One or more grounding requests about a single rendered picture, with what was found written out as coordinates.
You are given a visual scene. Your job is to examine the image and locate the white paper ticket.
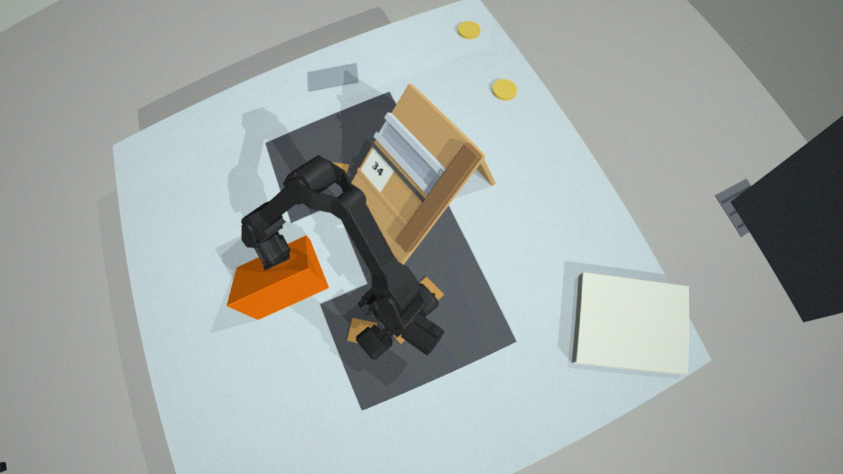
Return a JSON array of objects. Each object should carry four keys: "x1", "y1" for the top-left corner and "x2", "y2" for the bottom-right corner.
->
[{"x1": 361, "y1": 149, "x2": 394, "y2": 192}]

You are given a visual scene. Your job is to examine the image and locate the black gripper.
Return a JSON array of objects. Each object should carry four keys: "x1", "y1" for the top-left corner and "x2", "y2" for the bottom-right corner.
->
[{"x1": 356, "y1": 284, "x2": 439, "y2": 359}]

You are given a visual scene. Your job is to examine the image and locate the yellow round disc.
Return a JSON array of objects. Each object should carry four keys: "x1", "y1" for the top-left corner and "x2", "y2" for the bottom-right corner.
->
[
  {"x1": 492, "y1": 79, "x2": 517, "y2": 101},
  {"x1": 458, "y1": 21, "x2": 481, "y2": 39}
]

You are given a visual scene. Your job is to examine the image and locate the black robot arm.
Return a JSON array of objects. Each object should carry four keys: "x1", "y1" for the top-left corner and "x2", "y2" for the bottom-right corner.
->
[{"x1": 241, "y1": 155, "x2": 444, "y2": 356}]

